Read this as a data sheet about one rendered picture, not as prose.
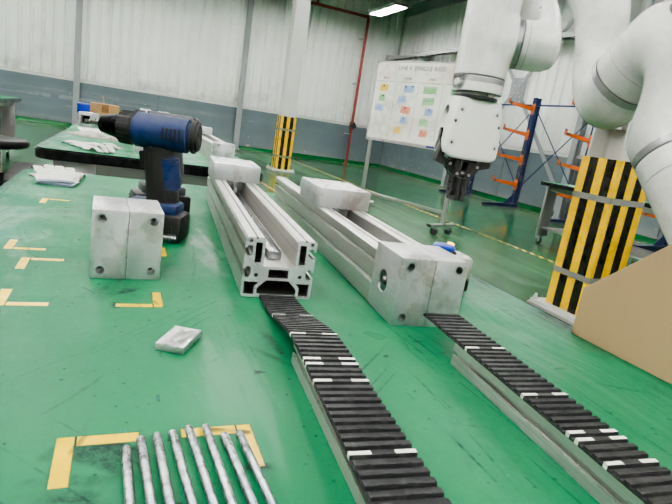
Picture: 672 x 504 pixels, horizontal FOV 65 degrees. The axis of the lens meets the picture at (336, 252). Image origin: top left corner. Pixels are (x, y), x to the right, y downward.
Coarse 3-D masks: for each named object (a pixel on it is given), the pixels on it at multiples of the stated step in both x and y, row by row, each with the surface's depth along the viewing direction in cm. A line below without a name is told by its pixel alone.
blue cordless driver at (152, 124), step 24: (96, 120) 91; (120, 120) 89; (144, 120) 89; (168, 120) 90; (144, 144) 91; (168, 144) 90; (192, 144) 90; (144, 168) 93; (168, 168) 92; (168, 192) 93; (168, 216) 92
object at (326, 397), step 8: (320, 392) 43; (328, 392) 43; (336, 392) 43; (344, 392) 43; (352, 392) 43; (360, 392) 44; (368, 392) 44; (376, 392) 44; (320, 400) 42; (328, 400) 42; (336, 400) 42; (344, 400) 42; (352, 400) 42; (360, 400) 42; (368, 400) 43; (376, 400) 43
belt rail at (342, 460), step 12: (300, 360) 52; (300, 372) 51; (312, 384) 47; (312, 396) 47; (324, 420) 43; (324, 432) 43; (336, 444) 40; (336, 456) 40; (348, 468) 37; (348, 480) 37; (360, 492) 35
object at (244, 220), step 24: (216, 192) 119; (264, 192) 114; (216, 216) 112; (240, 216) 83; (264, 216) 99; (288, 216) 90; (240, 240) 77; (264, 240) 71; (288, 240) 79; (312, 240) 74; (240, 264) 76; (264, 264) 73; (288, 264) 75; (312, 264) 74; (240, 288) 72; (264, 288) 76; (288, 288) 77
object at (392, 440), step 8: (392, 432) 38; (400, 432) 39; (344, 440) 37; (352, 440) 37; (360, 440) 37; (368, 440) 37; (376, 440) 38; (384, 440) 38; (392, 440) 38; (400, 440) 38; (408, 440) 38; (344, 448) 36; (352, 448) 36; (360, 448) 36; (368, 448) 36; (376, 448) 37; (384, 448) 37; (392, 448) 37; (400, 448) 37; (408, 448) 37
